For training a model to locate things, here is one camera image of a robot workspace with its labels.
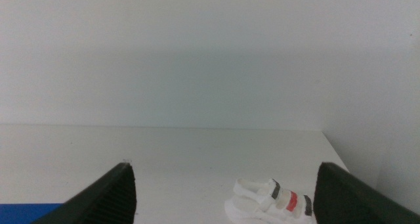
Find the blue rectangular mat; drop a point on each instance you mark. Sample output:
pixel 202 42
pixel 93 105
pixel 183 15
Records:
pixel 23 214

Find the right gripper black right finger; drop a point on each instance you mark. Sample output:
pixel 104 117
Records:
pixel 344 201

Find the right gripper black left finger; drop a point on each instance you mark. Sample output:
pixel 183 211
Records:
pixel 108 201

